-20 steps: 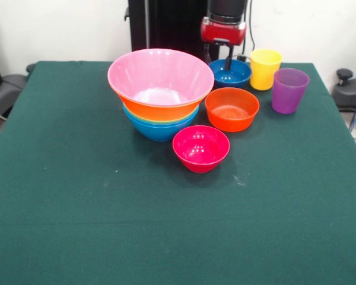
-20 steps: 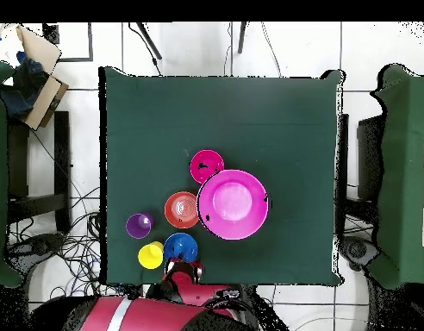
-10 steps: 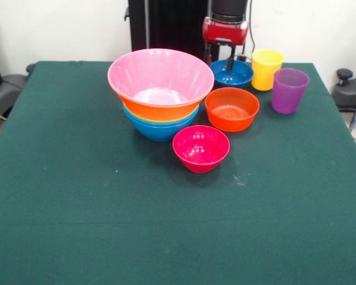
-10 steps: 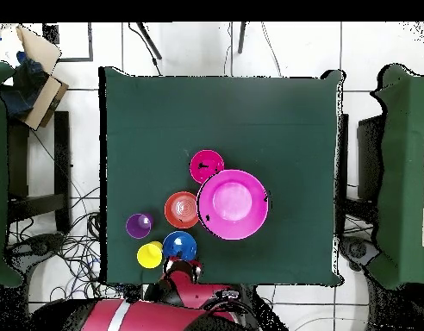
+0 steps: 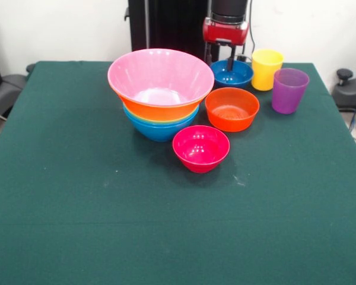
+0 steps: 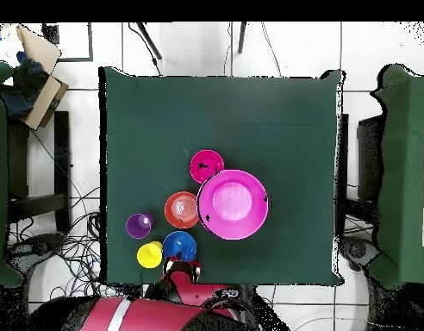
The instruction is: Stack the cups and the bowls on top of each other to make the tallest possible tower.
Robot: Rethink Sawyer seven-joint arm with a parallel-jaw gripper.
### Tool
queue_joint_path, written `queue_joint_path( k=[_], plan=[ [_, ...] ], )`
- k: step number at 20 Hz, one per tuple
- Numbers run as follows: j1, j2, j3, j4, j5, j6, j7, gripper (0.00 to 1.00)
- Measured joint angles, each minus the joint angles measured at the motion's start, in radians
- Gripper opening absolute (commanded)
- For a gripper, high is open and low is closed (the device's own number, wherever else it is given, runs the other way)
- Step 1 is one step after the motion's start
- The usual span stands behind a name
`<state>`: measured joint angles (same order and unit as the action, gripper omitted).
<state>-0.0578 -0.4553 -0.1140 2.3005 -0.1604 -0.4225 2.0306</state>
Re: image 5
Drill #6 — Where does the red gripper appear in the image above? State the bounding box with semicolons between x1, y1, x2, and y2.
202;17;250;71

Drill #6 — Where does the small dark blue bowl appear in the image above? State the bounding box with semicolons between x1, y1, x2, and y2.
210;59;255;89

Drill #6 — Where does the yellow cup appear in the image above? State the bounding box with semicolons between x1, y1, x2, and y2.
251;49;285;92

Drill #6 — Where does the small red-orange bowl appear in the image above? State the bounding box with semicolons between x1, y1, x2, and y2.
204;87;260;133

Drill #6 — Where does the large pink bowl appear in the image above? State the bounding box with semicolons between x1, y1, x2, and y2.
107;48;215;107

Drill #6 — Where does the large orange bowl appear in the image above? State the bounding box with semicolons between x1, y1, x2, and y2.
108;84;211;122

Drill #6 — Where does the small crimson bowl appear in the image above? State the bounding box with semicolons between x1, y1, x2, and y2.
172;125;231;174

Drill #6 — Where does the light blue bowl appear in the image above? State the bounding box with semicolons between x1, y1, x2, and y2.
123;104;201;129
129;118;196;143

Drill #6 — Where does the purple cup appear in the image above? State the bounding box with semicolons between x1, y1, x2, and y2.
271;68;310;115

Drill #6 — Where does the grey base with black knob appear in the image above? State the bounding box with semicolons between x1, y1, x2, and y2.
332;68;356;112
0;64;36;119

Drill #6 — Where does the dark green table cloth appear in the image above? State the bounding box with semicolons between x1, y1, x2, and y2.
0;61;356;285

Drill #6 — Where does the black wall cable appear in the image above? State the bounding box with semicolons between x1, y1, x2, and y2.
246;0;256;57

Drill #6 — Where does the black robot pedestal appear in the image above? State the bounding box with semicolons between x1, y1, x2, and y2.
124;0;228;63

